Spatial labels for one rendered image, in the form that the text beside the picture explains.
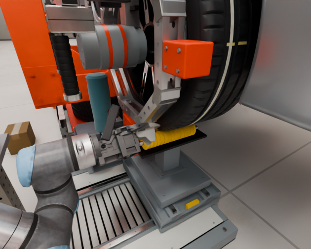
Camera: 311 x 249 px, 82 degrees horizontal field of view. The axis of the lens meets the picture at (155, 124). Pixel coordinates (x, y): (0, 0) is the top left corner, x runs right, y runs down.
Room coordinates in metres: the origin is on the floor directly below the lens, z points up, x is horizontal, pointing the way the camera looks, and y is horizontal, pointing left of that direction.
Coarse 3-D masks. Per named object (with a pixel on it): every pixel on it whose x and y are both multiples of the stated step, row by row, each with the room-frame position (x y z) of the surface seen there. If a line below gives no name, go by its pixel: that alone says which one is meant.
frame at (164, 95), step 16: (160, 0) 0.46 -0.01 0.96; (176, 0) 0.47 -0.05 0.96; (112, 16) 0.90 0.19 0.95; (160, 16) 0.45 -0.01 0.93; (176, 16) 0.47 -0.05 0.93; (160, 32) 0.46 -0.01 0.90; (176, 32) 0.48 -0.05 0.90; (160, 48) 0.46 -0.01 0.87; (160, 64) 0.46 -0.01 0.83; (112, 80) 0.87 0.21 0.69; (160, 80) 0.46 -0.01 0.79; (176, 80) 0.47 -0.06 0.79; (128, 96) 0.80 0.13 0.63; (160, 96) 0.46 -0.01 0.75; (176, 96) 0.48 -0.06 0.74; (128, 112) 0.69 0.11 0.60; (144, 112) 0.56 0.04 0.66; (160, 112) 0.54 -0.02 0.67
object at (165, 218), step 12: (132, 168) 0.84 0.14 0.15; (132, 180) 0.77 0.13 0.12; (144, 192) 0.66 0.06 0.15; (204, 192) 0.63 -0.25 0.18; (216, 192) 0.66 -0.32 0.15; (144, 204) 0.63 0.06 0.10; (156, 204) 0.59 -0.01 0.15; (180, 204) 0.59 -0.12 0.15; (192, 204) 0.57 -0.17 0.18; (204, 204) 0.60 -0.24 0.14; (156, 216) 0.51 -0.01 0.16; (168, 216) 0.52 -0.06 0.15; (180, 216) 0.53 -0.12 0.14; (168, 228) 0.50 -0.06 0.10
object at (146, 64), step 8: (144, 0) 0.77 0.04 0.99; (144, 8) 0.78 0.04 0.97; (152, 8) 0.76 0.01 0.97; (144, 16) 0.96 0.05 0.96; (152, 16) 0.75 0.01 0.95; (144, 24) 0.80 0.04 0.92; (152, 24) 0.72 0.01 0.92; (144, 32) 0.79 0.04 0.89; (152, 32) 0.80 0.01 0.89; (184, 32) 0.52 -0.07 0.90; (152, 40) 0.81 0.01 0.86; (152, 48) 0.81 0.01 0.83; (152, 56) 0.80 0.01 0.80; (144, 64) 0.96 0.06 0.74; (152, 64) 0.74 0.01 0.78; (128, 72) 0.91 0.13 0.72; (136, 72) 0.92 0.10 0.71; (144, 72) 0.79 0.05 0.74; (152, 72) 0.72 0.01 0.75; (136, 80) 0.89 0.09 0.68; (144, 80) 0.80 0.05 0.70; (152, 80) 0.92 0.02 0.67; (136, 88) 0.85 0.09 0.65; (144, 88) 0.80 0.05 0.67; (152, 88) 0.87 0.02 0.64; (144, 96) 0.80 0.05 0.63; (144, 104) 0.75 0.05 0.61
